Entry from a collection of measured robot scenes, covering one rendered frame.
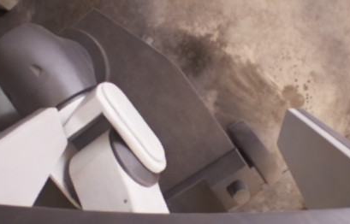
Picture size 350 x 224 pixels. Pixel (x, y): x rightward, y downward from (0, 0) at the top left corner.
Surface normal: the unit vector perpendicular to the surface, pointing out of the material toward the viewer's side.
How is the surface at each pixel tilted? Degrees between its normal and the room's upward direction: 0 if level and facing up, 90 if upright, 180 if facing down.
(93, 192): 27
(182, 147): 0
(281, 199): 0
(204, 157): 0
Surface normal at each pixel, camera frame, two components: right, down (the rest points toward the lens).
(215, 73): -0.04, 0.18
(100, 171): -0.30, -0.20
